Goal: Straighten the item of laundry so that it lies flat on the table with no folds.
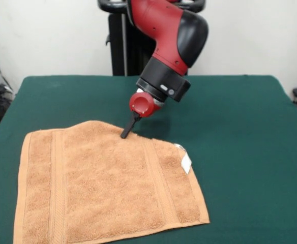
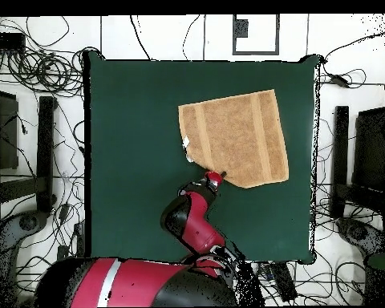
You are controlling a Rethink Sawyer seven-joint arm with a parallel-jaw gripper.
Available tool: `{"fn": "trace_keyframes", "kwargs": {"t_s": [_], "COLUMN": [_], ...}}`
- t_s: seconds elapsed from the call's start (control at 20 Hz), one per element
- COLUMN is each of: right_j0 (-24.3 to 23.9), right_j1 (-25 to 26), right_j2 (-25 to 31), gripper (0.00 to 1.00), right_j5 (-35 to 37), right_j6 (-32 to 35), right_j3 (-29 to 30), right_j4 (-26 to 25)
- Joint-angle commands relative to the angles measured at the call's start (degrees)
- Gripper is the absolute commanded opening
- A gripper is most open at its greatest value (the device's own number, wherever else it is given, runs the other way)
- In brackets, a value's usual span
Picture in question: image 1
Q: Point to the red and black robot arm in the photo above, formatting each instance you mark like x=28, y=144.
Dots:
x=168, y=33

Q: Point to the dark green table cloth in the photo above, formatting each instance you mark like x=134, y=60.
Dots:
x=240, y=152

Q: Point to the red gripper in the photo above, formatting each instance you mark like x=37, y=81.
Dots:
x=142, y=104

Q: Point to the tan terry towel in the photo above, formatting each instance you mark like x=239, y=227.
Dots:
x=100, y=190

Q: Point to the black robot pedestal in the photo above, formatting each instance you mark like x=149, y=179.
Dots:
x=128, y=45

